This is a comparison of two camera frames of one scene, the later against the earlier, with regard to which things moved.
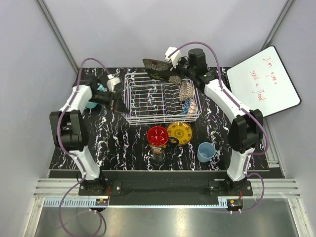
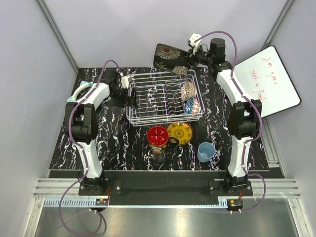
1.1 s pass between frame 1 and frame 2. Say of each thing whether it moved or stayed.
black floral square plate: moved
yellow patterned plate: stayed
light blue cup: stayed
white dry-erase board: stayed
